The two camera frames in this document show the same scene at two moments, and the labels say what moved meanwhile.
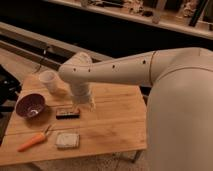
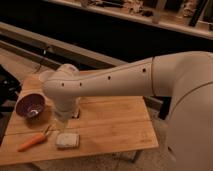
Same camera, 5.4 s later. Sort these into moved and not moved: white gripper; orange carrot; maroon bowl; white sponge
Moved: white gripper
Not moved: maroon bowl; white sponge; orange carrot
